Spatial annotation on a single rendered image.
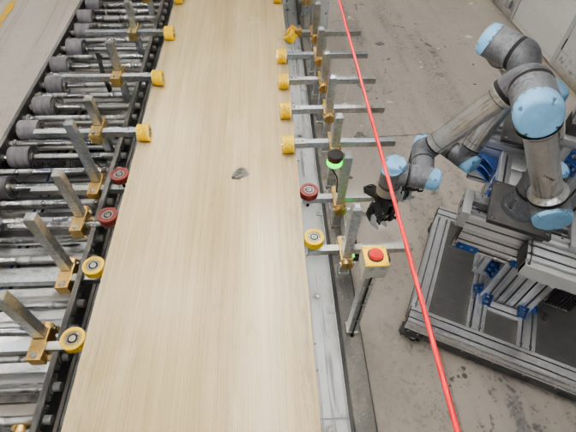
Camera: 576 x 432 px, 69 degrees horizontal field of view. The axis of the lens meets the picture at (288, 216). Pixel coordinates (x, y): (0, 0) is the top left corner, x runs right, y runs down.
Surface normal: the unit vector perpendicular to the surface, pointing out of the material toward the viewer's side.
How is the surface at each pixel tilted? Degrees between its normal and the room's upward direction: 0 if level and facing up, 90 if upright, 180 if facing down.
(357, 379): 0
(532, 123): 83
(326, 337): 0
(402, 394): 0
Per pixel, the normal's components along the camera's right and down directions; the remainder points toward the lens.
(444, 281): 0.02, -0.62
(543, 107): -0.27, 0.68
